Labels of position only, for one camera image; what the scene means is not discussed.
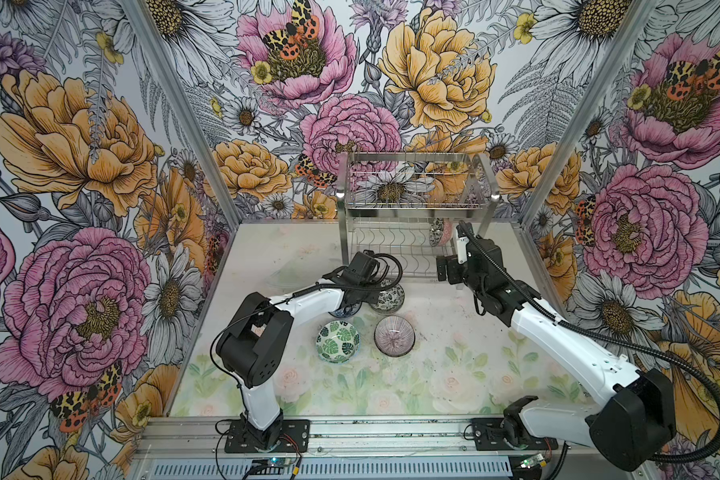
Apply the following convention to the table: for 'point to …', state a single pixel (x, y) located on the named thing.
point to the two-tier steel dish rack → (411, 205)
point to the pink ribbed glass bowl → (394, 336)
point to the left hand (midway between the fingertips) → (369, 296)
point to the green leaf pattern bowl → (337, 341)
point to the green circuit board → (279, 461)
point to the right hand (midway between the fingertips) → (455, 262)
